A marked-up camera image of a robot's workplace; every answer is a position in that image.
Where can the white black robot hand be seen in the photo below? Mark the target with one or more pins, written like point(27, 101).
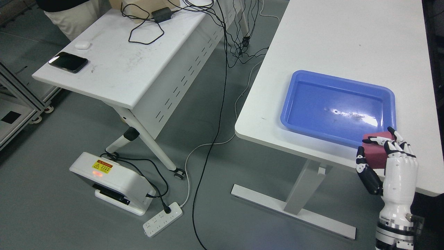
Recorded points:
point(400, 174)

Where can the pink block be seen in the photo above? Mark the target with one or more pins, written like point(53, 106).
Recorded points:
point(375, 154)

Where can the silver black robot forearm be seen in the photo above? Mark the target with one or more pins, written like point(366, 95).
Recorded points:
point(398, 229)

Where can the blue plastic tray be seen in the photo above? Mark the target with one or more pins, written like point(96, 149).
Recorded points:
point(335, 109)

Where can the white table with leg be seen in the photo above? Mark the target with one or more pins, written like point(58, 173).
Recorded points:
point(337, 70)

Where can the white power strip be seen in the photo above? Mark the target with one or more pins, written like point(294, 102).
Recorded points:
point(160, 221)

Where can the white folding desk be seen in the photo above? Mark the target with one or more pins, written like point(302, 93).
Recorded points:
point(143, 73)

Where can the black power adapter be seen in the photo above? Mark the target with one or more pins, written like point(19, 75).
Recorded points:
point(161, 15)

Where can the white device with warning label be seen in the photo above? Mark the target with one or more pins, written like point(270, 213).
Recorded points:
point(114, 183)

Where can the cardboard box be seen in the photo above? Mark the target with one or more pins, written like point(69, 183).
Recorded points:
point(142, 9)

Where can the white earbuds case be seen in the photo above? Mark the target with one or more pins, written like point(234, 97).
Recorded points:
point(82, 45)

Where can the black smartphone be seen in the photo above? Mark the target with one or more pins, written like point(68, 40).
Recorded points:
point(68, 62)

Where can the person in beige trousers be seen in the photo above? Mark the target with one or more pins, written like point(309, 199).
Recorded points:
point(73, 17)

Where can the aluminium frame cart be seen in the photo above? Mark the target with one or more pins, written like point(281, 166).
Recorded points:
point(20, 105)

